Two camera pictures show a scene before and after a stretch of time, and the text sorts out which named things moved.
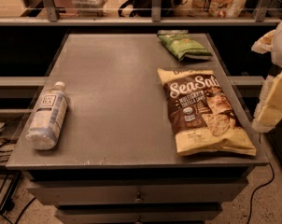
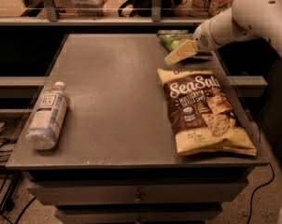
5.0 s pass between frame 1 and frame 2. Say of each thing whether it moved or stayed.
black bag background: stayed
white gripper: moved
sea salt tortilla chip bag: stayed
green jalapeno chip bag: stayed
